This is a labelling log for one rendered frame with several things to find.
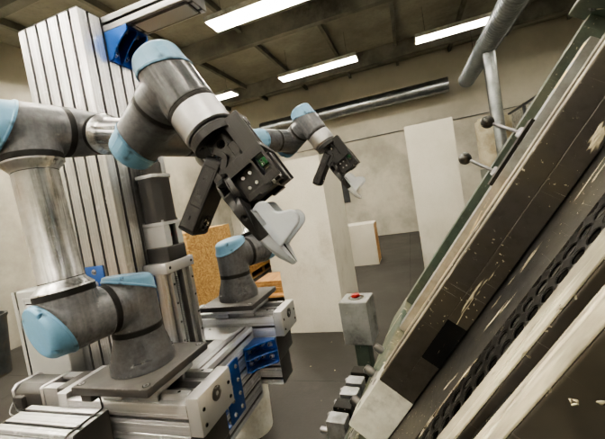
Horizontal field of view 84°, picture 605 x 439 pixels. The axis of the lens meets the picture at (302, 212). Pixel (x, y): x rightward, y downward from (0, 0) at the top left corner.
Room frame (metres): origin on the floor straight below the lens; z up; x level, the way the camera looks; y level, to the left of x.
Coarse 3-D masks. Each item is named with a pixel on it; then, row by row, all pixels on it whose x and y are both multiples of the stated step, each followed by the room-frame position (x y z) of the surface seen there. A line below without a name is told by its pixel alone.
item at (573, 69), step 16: (592, 48) 0.84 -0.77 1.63; (576, 64) 0.86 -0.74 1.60; (560, 96) 0.87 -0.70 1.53; (544, 112) 0.89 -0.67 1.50; (528, 144) 0.91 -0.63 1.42; (512, 160) 0.92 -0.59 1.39; (496, 192) 0.94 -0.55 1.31; (480, 208) 0.96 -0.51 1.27; (464, 240) 0.99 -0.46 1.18; (448, 256) 1.01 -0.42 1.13; (432, 288) 1.03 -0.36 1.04; (416, 304) 1.05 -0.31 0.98
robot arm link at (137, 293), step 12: (108, 276) 0.82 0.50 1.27; (120, 276) 0.78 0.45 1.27; (132, 276) 0.79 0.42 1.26; (144, 276) 0.81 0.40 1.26; (108, 288) 0.76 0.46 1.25; (120, 288) 0.77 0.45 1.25; (132, 288) 0.78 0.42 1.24; (144, 288) 0.80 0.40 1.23; (156, 288) 0.85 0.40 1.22; (120, 300) 0.75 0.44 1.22; (132, 300) 0.77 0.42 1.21; (144, 300) 0.80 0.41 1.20; (156, 300) 0.83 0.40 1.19; (120, 312) 0.74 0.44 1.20; (132, 312) 0.77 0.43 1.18; (144, 312) 0.79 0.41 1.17; (156, 312) 0.82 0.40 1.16; (120, 324) 0.75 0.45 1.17; (132, 324) 0.78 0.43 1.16; (144, 324) 0.79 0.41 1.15
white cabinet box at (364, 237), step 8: (352, 224) 6.09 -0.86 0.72; (360, 224) 5.88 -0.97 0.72; (368, 224) 5.77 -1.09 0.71; (352, 232) 5.86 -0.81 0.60; (360, 232) 5.82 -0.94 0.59; (368, 232) 5.77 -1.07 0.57; (376, 232) 6.04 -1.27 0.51; (352, 240) 5.87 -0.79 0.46; (360, 240) 5.82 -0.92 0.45; (368, 240) 5.78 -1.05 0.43; (376, 240) 5.86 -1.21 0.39; (352, 248) 5.87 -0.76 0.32; (360, 248) 5.83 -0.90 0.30; (368, 248) 5.79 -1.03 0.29; (376, 248) 5.74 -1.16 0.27; (360, 256) 5.84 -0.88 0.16; (368, 256) 5.79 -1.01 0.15; (376, 256) 5.75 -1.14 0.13; (360, 264) 5.84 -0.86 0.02; (368, 264) 5.80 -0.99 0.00
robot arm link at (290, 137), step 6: (282, 132) 1.12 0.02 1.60; (288, 132) 1.14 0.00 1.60; (288, 138) 1.13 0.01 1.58; (294, 138) 1.14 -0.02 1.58; (300, 138) 1.13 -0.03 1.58; (288, 144) 1.13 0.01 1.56; (294, 144) 1.15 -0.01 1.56; (300, 144) 1.16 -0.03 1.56; (282, 150) 1.14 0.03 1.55; (288, 150) 1.16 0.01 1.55; (294, 150) 1.18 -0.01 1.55; (282, 156) 1.20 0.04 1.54; (288, 156) 1.20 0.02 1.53
